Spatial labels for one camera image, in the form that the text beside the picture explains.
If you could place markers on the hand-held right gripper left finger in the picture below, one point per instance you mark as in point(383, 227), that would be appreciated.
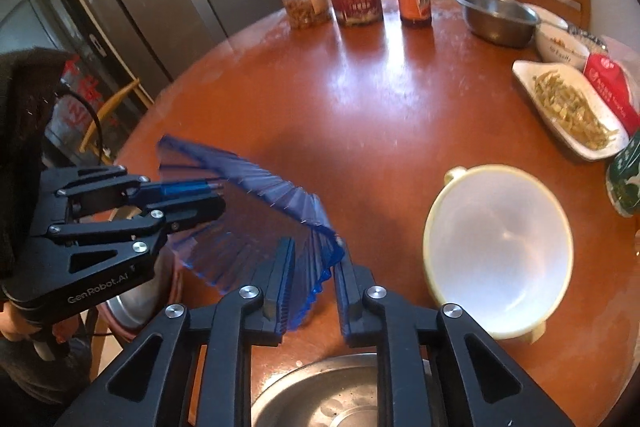
point(285, 287)

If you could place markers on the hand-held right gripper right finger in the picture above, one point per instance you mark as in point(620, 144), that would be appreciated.
point(345, 302)

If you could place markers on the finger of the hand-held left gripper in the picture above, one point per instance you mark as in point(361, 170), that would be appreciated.
point(195, 212)
point(190, 188)

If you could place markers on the blue ribbed plastic dish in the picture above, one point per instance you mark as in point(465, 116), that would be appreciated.
point(280, 202)

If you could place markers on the large steel bowl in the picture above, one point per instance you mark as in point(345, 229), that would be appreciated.
point(325, 402)

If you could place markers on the round steel plate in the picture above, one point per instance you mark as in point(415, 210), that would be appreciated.
point(145, 302)

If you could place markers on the pink plate with ears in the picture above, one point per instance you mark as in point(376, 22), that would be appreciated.
point(117, 324)

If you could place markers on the yellow bowl with white inside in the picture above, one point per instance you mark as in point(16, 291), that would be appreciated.
point(500, 247)

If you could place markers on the person's left forearm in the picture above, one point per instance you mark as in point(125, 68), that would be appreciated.
point(40, 382)

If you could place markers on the person's left hand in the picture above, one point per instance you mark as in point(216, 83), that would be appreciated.
point(12, 324)

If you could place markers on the red paper decoration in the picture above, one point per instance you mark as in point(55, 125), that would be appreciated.
point(82, 102)

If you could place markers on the wooden chair with curved back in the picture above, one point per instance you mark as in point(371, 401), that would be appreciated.
point(117, 107)

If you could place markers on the red label jar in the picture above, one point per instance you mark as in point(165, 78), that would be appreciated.
point(355, 2)

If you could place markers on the white plate with food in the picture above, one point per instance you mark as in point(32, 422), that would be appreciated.
point(565, 107)

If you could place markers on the green label drink bottle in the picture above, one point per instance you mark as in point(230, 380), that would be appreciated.
point(625, 182)

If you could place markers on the small steel bowl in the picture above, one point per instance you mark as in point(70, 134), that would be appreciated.
point(500, 19)

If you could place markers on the white ceramic bowl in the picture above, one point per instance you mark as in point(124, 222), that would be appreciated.
point(560, 49)

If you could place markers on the red tissue packet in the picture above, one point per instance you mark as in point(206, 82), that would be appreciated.
point(612, 92)

